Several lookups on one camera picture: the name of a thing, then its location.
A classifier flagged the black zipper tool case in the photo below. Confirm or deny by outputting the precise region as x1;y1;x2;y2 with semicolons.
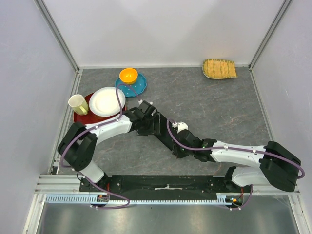
154;112;173;153

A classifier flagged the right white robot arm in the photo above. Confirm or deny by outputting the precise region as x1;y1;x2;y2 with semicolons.
169;130;305;192

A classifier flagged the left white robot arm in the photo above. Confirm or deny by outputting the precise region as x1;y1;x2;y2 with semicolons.
57;101;161;192

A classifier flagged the teal dotted plate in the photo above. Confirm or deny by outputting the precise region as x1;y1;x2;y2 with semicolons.
119;73;147;98

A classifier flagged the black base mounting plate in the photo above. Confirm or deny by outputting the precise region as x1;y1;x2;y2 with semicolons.
79;174;252;201

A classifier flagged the white paper plate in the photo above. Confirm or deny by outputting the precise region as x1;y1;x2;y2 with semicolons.
89;87;126;117

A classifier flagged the orange bowl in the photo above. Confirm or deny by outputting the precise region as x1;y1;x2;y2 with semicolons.
119;68;138;84

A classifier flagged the red round plate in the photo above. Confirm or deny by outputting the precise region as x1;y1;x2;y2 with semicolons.
73;92;128;125

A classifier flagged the cream yellow mug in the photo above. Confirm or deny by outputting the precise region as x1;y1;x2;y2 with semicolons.
68;94;89;116

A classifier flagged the woven bamboo basket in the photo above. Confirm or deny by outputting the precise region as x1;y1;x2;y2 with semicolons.
202;58;237;79

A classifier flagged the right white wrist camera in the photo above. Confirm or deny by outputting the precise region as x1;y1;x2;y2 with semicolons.
172;122;189;134

